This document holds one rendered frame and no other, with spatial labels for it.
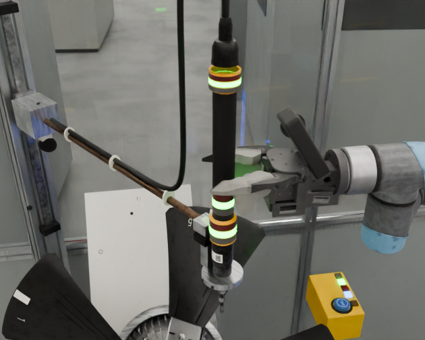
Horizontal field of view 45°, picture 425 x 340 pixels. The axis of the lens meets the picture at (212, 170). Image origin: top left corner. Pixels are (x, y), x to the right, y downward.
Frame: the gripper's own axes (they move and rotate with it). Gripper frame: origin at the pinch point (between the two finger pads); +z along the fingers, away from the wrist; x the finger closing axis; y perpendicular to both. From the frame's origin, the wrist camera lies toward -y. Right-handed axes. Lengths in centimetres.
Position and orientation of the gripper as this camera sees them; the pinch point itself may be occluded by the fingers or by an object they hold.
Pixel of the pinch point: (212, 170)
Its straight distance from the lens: 75.7
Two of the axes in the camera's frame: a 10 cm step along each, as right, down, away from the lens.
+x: -1.5, -5.1, 8.5
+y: 0.0, 8.6, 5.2
